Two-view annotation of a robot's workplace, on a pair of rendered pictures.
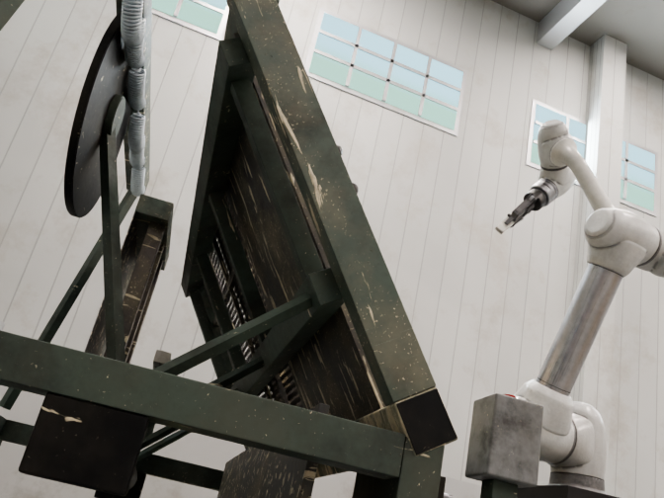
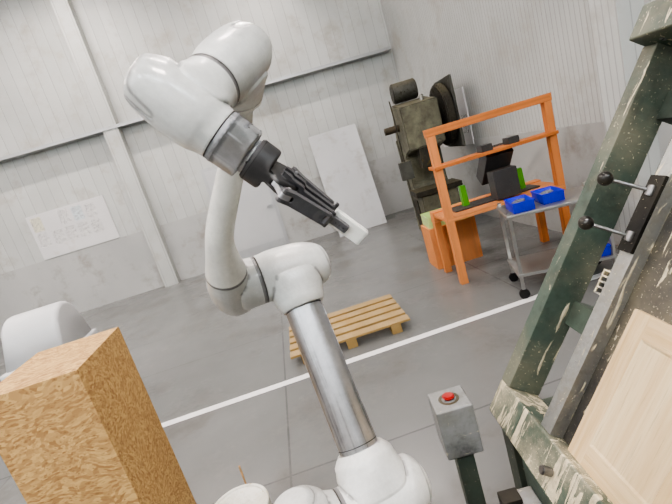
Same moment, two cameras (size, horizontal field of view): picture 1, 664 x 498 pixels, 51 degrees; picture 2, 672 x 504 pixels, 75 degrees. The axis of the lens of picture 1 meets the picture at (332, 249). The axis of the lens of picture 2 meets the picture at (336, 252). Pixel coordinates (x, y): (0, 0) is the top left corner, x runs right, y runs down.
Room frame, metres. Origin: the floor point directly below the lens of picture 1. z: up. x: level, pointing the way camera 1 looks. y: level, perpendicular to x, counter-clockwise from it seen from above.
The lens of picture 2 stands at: (2.86, -0.45, 1.80)
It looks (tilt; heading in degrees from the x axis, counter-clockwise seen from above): 13 degrees down; 191
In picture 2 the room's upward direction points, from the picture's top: 17 degrees counter-clockwise
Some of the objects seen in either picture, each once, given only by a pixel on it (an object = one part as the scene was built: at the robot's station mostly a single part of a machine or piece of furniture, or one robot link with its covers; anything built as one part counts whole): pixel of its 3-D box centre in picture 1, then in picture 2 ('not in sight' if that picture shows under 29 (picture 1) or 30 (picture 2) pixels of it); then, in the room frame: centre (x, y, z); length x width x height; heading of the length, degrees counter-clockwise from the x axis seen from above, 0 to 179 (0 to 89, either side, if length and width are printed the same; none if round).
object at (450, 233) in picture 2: not in sight; (482, 189); (-2.43, 0.44, 0.86); 1.38 x 1.18 x 1.71; 105
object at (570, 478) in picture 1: (572, 487); not in sight; (2.13, -0.86, 0.86); 0.22 x 0.18 x 0.06; 16
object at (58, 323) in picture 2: not in sight; (62, 375); (-0.19, -3.66, 0.62); 0.65 x 0.53 x 1.24; 16
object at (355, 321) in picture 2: not in sight; (346, 327); (-1.20, -1.35, 0.05); 1.20 x 0.83 x 0.11; 102
